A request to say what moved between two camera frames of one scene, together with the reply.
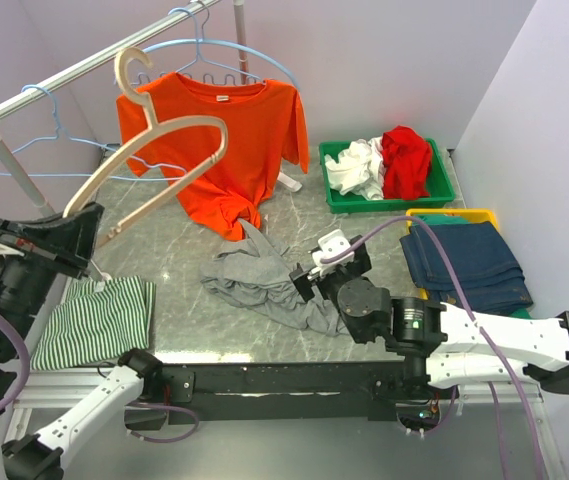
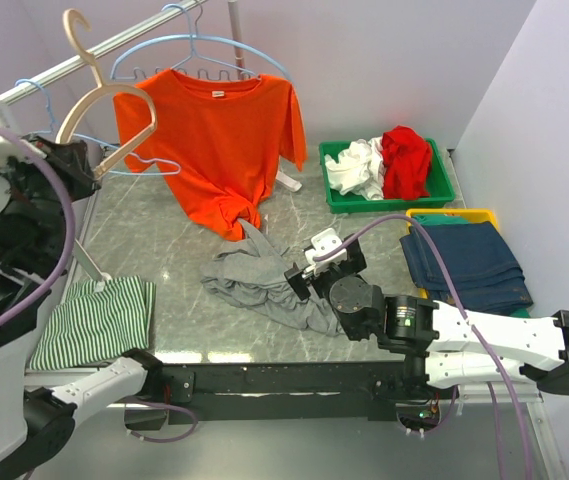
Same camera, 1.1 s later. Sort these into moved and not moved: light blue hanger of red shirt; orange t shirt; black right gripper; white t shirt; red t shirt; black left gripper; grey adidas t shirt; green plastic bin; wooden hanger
Moved: black left gripper; light blue hanger of red shirt; wooden hanger
Not moved: orange t shirt; grey adidas t shirt; green plastic bin; black right gripper; white t shirt; red t shirt
